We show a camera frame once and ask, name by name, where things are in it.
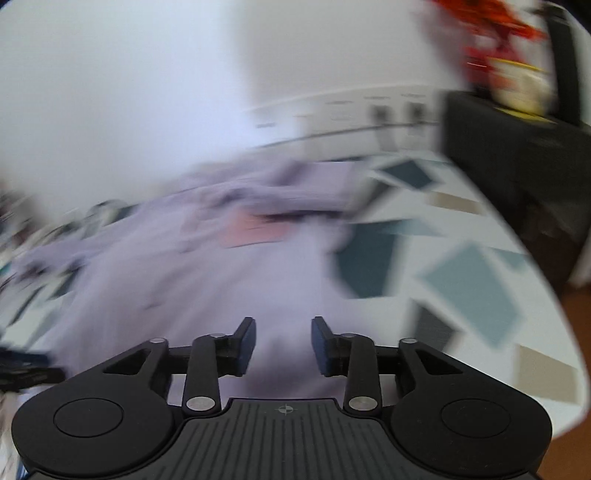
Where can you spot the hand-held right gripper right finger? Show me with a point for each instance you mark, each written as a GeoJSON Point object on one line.
{"type": "Point", "coordinates": [319, 344]}

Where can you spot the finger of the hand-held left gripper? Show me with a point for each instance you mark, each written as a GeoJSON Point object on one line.
{"type": "Point", "coordinates": [27, 376]}

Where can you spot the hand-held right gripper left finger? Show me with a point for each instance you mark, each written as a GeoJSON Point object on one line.
{"type": "Point", "coordinates": [247, 341]}

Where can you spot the lilac knit cardigan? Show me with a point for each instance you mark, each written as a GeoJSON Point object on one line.
{"type": "Point", "coordinates": [184, 286]}

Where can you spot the geometric patterned table mat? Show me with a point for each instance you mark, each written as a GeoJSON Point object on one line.
{"type": "Point", "coordinates": [471, 286]}

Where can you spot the black cabinet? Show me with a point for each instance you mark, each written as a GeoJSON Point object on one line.
{"type": "Point", "coordinates": [508, 161]}

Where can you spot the red yellow snack bag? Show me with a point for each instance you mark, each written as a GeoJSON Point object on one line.
{"type": "Point", "coordinates": [482, 60]}

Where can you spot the white wall socket strip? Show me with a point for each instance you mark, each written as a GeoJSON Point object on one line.
{"type": "Point", "coordinates": [323, 110]}

